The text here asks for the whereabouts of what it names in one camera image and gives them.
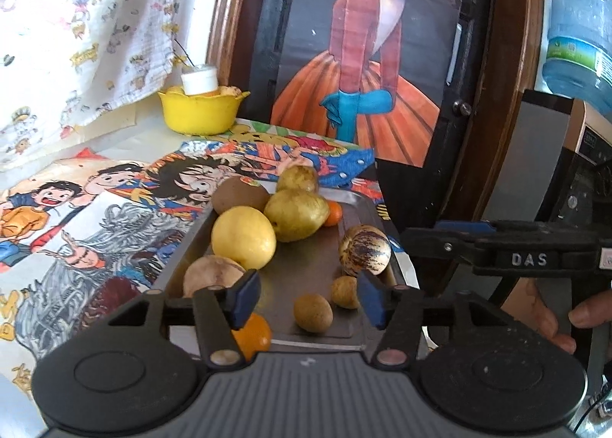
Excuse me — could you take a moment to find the brown kiwi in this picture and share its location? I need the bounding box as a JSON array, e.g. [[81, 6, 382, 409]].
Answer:
[[211, 176, 271, 215]]

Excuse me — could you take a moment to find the striped pepino melon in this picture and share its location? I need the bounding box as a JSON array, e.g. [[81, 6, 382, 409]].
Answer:
[[339, 224, 393, 276]]

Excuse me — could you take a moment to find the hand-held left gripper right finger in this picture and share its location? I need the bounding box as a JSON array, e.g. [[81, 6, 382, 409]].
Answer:
[[356, 271, 546, 368]]

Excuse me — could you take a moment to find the colourful anime poster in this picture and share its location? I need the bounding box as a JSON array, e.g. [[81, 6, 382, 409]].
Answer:
[[146, 119, 390, 248]]

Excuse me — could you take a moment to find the yellow round fruit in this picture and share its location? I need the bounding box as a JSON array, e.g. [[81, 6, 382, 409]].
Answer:
[[211, 206, 277, 271]]

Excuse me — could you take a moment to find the longan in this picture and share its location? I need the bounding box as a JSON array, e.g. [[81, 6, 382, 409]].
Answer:
[[293, 294, 334, 334], [331, 276, 360, 310]]

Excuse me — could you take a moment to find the person's right hand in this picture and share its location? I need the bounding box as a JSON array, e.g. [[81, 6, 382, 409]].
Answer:
[[502, 279, 612, 355]]

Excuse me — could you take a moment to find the silver black appliance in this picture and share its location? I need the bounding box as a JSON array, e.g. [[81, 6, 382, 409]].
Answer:
[[495, 89, 612, 248]]

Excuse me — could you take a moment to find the black door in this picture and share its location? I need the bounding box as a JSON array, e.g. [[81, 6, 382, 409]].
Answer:
[[249, 0, 498, 224]]

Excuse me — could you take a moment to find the yellow-green pear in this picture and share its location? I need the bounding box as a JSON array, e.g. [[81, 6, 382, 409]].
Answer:
[[264, 190, 330, 243]]

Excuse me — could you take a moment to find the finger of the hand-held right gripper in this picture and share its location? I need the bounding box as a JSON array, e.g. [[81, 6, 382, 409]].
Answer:
[[400, 227, 478, 268], [433, 221, 498, 235]]

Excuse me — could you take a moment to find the white plastic jar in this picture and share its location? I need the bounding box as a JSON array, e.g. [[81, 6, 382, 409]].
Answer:
[[181, 64, 219, 96]]

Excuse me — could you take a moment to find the yellow bowl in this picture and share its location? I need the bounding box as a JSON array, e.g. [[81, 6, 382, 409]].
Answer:
[[158, 88, 251, 135]]

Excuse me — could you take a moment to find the wall poster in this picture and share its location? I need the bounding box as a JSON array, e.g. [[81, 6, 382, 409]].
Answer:
[[270, 0, 472, 169]]

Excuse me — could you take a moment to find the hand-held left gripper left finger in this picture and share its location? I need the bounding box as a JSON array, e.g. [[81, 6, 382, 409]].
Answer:
[[67, 270, 263, 368]]

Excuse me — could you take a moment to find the brown round fruit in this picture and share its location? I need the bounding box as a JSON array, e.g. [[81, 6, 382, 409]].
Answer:
[[182, 255, 247, 299]]

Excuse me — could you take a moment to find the yellow flower sprig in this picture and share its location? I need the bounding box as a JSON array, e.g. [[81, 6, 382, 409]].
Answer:
[[173, 39, 195, 68]]

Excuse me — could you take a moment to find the blue water bottle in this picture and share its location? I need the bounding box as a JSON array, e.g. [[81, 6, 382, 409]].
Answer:
[[542, 0, 612, 107]]

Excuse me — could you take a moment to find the white cartoon printed blanket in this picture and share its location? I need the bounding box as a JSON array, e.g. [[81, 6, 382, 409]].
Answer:
[[0, 0, 202, 174]]

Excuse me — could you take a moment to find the grey metal tray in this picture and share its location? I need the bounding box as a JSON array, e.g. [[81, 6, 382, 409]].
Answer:
[[152, 190, 422, 353]]

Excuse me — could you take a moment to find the small orange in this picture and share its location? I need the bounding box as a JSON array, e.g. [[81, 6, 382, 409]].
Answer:
[[231, 313, 272, 359], [322, 200, 343, 227]]

